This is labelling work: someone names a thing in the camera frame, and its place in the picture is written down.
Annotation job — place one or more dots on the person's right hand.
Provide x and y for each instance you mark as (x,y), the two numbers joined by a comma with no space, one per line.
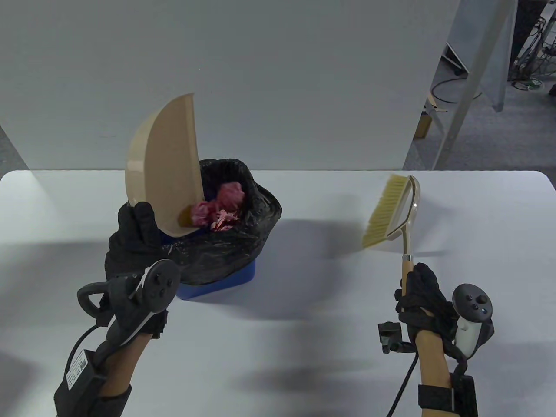
(423,299)

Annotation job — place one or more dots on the person's left hand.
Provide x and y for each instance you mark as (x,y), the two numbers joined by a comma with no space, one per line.
(130,243)

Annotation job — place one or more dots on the beige plastic dustpan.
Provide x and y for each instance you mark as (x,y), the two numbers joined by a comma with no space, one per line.
(169,173)

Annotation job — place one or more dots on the black plastic garbage bag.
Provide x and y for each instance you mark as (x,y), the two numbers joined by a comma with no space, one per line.
(226,256)

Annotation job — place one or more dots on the blue recycling bin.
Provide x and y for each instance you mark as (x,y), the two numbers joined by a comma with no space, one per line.
(217,289)

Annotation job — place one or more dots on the group of pink paper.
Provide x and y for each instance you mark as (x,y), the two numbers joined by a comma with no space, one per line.
(230,195)

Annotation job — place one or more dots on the person's left forearm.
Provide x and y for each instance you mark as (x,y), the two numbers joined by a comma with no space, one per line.
(121,360)

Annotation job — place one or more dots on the person's right forearm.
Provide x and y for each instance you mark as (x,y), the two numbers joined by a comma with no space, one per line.
(430,365)

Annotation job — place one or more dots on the grey handheld controller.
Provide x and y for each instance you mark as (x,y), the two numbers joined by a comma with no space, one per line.
(473,299)
(160,284)

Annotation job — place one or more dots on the white table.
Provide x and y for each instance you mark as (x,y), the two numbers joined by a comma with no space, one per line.
(304,347)

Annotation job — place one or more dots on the small wooden block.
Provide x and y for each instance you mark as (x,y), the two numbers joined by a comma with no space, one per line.
(422,126)

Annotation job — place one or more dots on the grey metal stand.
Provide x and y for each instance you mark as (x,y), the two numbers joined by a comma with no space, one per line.
(464,104)

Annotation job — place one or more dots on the white partition board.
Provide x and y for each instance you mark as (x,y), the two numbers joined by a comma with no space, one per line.
(260,87)

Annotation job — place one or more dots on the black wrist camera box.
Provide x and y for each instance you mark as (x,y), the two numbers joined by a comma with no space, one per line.
(464,397)
(78,382)

